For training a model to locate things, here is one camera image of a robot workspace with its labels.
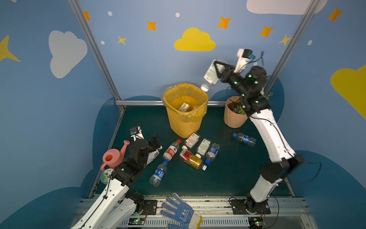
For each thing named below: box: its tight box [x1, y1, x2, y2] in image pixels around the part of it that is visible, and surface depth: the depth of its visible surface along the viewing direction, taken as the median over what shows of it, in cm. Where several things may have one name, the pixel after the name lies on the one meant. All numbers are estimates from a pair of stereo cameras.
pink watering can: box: [101, 140, 131, 172], surface depth 82 cm
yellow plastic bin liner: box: [162, 82, 209, 121], surface depth 94 cm
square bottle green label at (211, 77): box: [200, 56, 229, 93], surface depth 65 cm
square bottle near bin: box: [181, 132, 200, 151], surface depth 100 cm
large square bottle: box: [178, 102, 190, 113], surface depth 104 cm
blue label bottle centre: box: [204, 142, 220, 166], surface depth 93 cm
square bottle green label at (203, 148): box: [195, 137, 212, 159], surface depth 97 cm
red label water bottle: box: [162, 138, 182, 162], surface depth 91 cm
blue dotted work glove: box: [160, 192, 203, 229], surface depth 73 cm
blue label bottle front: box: [149, 159, 170, 188], surface depth 83 cm
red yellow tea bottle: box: [179, 149, 208, 172], surface depth 88 cm
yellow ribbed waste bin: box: [162, 83, 209, 139], surface depth 95 cm
